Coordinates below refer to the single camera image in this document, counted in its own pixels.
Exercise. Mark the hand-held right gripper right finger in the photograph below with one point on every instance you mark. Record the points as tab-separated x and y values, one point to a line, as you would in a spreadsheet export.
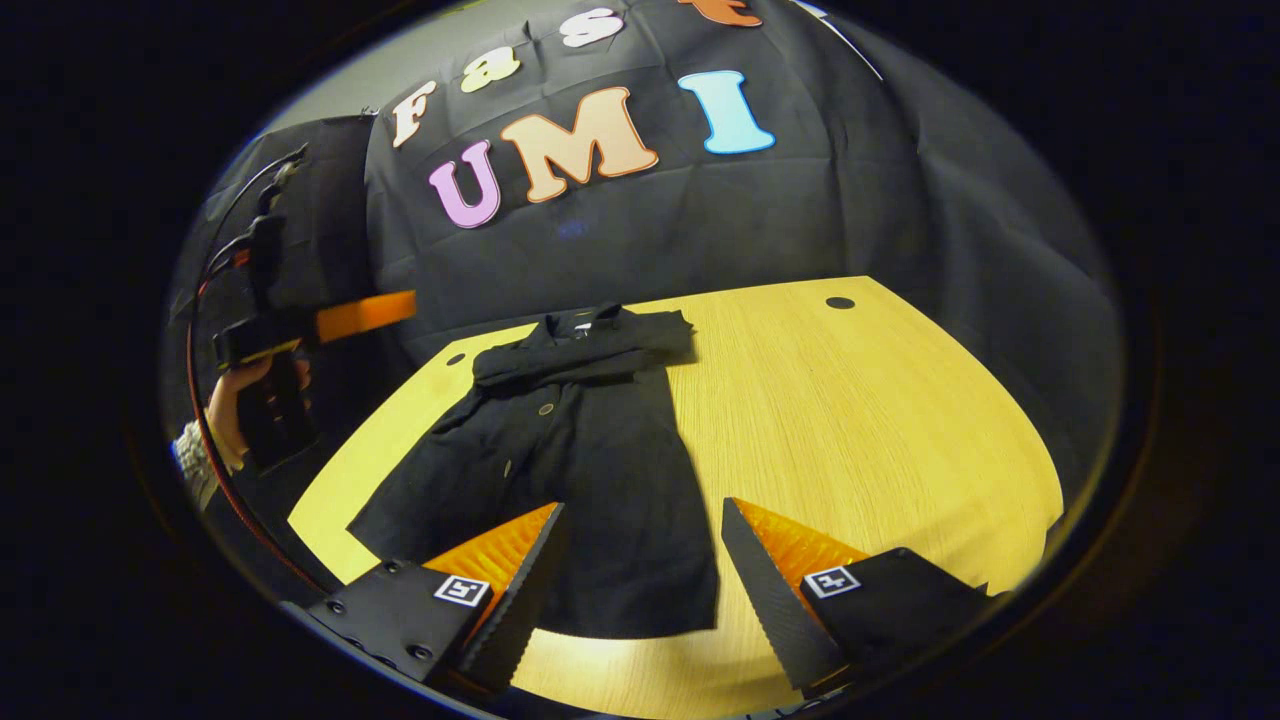
775	600

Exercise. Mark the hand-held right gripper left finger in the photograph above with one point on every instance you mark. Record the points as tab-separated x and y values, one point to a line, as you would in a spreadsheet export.
525	600

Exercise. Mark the black buttoned coat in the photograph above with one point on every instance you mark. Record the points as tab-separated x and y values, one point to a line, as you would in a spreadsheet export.
580	480

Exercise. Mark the black backdrop cloth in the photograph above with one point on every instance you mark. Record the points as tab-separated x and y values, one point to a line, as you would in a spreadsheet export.
800	220

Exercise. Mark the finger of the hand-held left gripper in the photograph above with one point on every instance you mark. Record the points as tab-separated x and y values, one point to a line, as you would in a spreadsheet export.
365	315

